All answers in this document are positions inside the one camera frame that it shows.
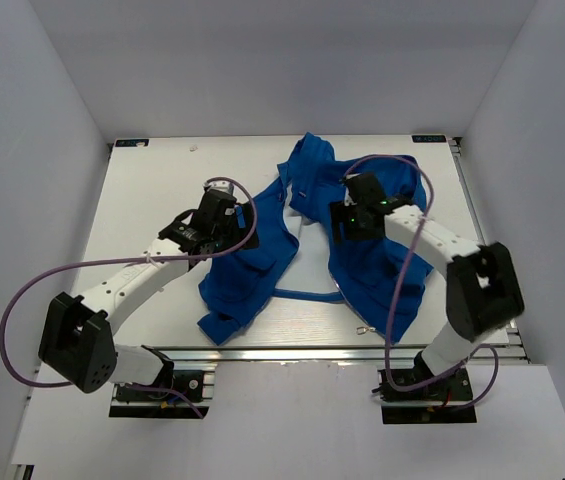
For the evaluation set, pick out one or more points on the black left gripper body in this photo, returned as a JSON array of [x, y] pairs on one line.
[[226, 234]]

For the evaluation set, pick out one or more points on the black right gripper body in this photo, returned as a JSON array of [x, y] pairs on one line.
[[355, 228]]

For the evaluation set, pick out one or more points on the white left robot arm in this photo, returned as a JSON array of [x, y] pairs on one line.
[[78, 336]]

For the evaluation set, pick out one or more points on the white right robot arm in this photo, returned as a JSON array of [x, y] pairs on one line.
[[412, 228]]

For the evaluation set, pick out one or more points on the right corner label sticker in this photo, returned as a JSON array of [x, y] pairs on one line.
[[428, 138]]

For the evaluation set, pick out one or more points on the corner label sticker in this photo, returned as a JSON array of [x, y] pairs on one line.
[[131, 143], [428, 138]]

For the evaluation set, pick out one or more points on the left corner label sticker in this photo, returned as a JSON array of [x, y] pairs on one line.
[[131, 143]]

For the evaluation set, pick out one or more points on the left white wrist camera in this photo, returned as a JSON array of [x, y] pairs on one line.
[[219, 189]]

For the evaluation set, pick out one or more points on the aluminium right side rail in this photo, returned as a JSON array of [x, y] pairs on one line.
[[487, 240]]

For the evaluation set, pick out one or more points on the aluminium rail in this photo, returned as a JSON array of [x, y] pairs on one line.
[[487, 240], [507, 353]]

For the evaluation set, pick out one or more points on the aluminium front rail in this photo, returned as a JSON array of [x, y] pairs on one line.
[[507, 353]]

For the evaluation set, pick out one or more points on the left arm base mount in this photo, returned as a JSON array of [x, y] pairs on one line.
[[187, 397]]

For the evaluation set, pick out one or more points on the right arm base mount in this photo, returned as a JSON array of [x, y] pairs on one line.
[[436, 404]]

